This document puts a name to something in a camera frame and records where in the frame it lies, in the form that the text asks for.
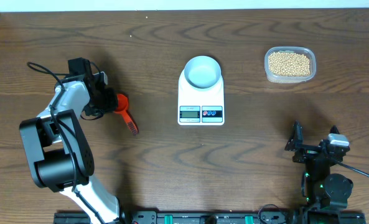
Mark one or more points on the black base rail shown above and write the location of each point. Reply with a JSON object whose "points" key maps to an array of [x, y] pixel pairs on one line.
{"points": [[152, 217]]}

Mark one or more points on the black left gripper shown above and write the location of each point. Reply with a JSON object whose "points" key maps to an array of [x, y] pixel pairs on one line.
{"points": [[112, 99]]}

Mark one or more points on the white digital kitchen scale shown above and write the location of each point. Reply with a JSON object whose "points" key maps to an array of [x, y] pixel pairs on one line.
{"points": [[201, 106]]}

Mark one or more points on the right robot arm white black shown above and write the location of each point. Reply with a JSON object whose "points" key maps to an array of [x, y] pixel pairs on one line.
{"points": [[326, 193]]}

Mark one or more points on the white round bowl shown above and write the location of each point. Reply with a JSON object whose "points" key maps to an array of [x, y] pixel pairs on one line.
{"points": [[202, 72]]}

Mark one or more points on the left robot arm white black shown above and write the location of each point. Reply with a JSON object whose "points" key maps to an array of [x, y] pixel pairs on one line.
{"points": [[57, 152]]}

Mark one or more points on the red measuring scoop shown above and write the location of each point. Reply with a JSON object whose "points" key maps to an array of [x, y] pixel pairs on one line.
{"points": [[122, 109]]}

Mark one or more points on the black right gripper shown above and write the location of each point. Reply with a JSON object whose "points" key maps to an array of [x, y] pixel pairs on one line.
{"points": [[295, 142]]}

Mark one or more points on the clear plastic container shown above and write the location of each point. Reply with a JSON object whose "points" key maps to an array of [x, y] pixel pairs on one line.
{"points": [[290, 80]]}

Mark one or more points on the soybeans in container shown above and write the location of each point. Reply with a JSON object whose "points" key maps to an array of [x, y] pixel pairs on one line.
{"points": [[289, 64]]}

